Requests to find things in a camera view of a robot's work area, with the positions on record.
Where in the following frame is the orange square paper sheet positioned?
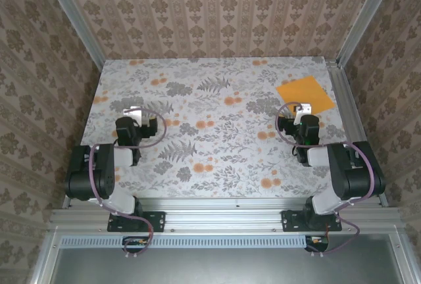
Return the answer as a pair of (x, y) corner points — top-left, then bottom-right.
(275, 76), (336, 114)

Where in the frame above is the floral patterned table cover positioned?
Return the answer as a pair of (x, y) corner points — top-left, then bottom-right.
(64, 56), (363, 200)

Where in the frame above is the black connector with orange plug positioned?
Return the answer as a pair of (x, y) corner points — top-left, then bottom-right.
(305, 234), (330, 252)
(123, 236), (149, 254)

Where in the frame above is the grey metal panel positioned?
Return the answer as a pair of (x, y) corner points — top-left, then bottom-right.
(49, 233), (406, 284)

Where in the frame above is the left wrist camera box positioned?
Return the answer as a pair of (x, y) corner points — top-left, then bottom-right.
(122, 106), (143, 124)

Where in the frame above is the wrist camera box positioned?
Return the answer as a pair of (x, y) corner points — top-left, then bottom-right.
(122, 106), (143, 124)
(292, 101), (312, 116)

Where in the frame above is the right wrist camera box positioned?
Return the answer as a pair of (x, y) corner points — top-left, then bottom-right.
(292, 101), (312, 116)

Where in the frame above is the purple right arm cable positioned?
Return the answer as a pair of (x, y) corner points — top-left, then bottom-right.
(275, 101), (379, 257)

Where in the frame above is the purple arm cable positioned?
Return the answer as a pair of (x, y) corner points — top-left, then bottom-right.
(89, 108), (168, 259)
(275, 101), (379, 257)

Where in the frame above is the aluminium table side rail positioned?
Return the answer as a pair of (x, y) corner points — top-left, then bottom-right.
(325, 59), (389, 208)

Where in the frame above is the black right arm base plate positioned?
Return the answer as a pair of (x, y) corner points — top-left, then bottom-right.
(282, 210), (343, 232)

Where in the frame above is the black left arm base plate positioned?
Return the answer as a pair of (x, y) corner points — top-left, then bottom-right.
(107, 210), (166, 233)

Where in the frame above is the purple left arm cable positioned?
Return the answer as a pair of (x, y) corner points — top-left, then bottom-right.
(89, 108), (168, 259)

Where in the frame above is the aluminium mounting rail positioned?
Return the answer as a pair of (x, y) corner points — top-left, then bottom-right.
(49, 197), (402, 233)

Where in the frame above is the aluminium frame post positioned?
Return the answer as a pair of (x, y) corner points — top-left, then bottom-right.
(38, 0), (107, 72)
(335, 0), (401, 68)

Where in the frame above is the grey slotted cable duct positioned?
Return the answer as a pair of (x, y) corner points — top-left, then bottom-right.
(61, 235), (307, 249)

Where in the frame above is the aluminium lower frame rail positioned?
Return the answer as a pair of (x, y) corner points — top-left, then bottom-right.
(28, 227), (64, 284)
(389, 231), (417, 284)

